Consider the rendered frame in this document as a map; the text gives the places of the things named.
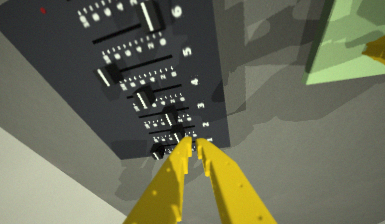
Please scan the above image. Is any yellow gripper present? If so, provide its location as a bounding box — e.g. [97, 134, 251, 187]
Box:
[122, 136, 277, 224]

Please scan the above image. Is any dark grey lighting desk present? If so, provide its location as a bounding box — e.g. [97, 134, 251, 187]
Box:
[0, 0, 231, 160]

